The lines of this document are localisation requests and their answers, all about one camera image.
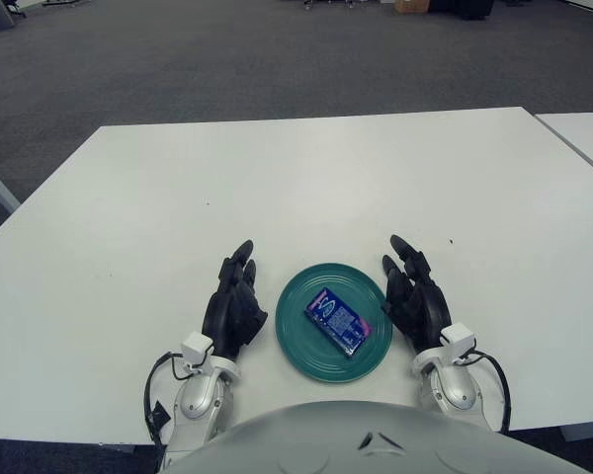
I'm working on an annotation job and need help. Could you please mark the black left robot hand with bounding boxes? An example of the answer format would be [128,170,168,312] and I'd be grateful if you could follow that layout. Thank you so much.
[201,239,270,359]

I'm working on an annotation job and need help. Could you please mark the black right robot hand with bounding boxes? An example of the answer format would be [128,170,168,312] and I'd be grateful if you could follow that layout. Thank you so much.
[381,234,452,355]

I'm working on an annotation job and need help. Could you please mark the blue gum pack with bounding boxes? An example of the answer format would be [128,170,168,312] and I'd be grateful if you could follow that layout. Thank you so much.
[303,285,373,361]

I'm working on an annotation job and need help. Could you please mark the teal ribbed plate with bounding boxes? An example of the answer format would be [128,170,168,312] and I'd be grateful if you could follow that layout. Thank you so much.
[275,262,394,385]

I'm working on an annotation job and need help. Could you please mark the grey robot torso shell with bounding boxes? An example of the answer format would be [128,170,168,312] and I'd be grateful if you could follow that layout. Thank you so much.
[157,400,587,474]

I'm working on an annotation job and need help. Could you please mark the white adjoining table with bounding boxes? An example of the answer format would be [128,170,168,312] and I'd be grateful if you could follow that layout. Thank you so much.
[534,112,593,182]

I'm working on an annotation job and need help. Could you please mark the black background furniture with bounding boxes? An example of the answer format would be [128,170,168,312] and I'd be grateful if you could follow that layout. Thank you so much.
[428,0,496,21]

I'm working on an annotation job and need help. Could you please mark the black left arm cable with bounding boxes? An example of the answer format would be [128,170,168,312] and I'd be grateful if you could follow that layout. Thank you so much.
[142,349,189,458]

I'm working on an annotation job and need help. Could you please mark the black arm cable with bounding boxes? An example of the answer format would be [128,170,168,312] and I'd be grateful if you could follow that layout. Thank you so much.
[142,349,189,458]
[466,348,513,436]

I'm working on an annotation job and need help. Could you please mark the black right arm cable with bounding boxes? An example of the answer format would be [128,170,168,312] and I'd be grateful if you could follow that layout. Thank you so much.
[466,348,513,436]

